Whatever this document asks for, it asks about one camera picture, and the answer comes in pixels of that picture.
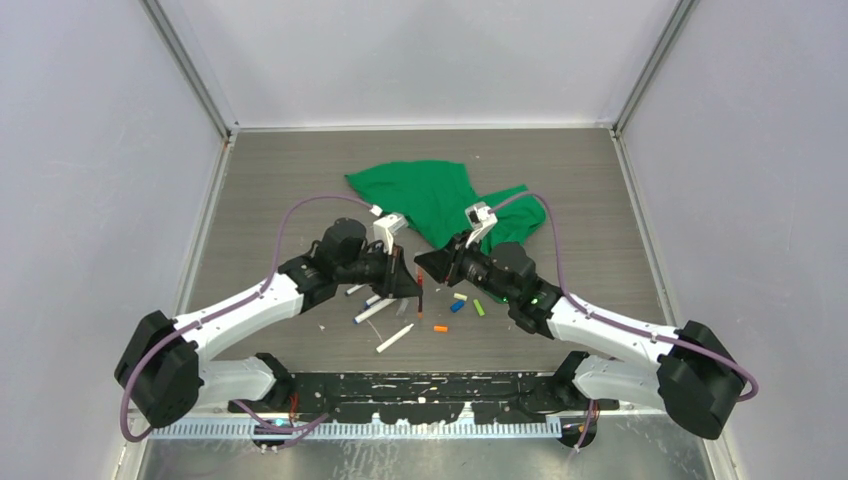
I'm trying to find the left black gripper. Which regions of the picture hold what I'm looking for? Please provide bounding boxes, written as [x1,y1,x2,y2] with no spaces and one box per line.
[335,240,421,297]

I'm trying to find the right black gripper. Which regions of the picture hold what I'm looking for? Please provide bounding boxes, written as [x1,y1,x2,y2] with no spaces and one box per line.
[414,231,516,307]

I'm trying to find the red orange pen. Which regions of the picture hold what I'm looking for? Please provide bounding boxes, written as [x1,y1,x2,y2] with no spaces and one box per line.
[416,266,424,320]

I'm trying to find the clear pen cap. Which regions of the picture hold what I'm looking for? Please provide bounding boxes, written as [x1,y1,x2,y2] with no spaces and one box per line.
[396,298,410,316]

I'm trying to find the white marker green tip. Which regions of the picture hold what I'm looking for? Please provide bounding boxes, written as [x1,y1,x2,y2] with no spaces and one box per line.
[375,324,415,354]

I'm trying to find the green pen cap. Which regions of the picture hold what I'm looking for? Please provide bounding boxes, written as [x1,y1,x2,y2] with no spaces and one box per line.
[473,299,486,317]

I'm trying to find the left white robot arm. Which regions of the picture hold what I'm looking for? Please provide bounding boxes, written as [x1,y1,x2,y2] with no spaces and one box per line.
[115,213,422,428]

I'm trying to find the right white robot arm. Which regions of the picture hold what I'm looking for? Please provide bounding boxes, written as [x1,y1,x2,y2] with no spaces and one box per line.
[414,235,746,440]

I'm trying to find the white marker blue tip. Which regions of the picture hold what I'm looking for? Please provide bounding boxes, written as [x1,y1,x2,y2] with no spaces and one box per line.
[364,295,382,308]

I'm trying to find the white marker blue end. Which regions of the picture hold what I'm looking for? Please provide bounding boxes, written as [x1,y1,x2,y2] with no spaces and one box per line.
[353,298,395,324]

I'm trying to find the green cloth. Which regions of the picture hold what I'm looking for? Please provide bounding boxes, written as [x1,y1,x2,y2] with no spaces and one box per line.
[345,160,547,253]

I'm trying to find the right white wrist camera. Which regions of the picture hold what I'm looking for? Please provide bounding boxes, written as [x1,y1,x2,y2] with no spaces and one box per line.
[464,202,497,248]

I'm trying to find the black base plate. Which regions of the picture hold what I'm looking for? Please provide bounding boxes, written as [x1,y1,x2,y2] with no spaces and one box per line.
[240,371,588,425]

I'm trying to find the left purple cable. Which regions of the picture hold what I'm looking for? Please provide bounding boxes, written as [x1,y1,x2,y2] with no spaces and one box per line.
[119,193,382,444]

